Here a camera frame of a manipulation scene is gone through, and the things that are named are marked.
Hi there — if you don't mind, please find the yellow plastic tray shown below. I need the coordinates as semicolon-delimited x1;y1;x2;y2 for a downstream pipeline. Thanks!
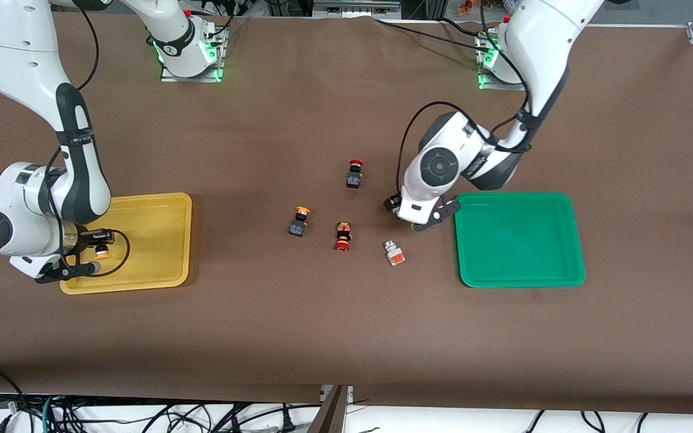
60;192;193;295

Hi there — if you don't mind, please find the green plastic tray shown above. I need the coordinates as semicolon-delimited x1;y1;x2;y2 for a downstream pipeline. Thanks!
454;192;587;288

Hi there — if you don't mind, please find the brown table mat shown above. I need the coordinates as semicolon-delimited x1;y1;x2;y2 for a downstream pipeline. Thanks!
0;12;693;416

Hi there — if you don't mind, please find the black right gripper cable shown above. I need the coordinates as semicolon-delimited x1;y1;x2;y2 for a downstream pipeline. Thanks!
46;147;131;278

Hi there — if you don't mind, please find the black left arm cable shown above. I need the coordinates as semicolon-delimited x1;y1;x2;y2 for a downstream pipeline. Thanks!
397;24;535;194

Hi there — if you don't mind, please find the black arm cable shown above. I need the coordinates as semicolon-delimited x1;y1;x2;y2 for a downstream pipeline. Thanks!
73;5;101;92
397;24;535;194

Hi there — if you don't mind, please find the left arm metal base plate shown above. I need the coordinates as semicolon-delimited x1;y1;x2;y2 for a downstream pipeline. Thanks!
476;30;528;92

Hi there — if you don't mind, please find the black cable on mat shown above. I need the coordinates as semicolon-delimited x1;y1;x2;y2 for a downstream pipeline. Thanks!
374;17;504;52

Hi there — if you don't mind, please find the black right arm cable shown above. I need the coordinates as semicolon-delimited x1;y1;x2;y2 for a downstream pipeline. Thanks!
73;5;101;92

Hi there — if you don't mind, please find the teal cable under table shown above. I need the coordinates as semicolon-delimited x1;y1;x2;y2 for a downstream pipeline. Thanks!
42;394;61;433

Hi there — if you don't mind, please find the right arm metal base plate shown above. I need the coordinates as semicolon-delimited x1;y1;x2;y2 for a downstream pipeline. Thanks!
159;25;228;84

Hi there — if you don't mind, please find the aluminium frame bar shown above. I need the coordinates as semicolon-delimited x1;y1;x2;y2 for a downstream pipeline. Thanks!
312;0;402;17

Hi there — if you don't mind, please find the aluminium profile post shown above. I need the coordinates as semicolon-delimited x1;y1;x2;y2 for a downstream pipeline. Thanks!
307;385;354;433

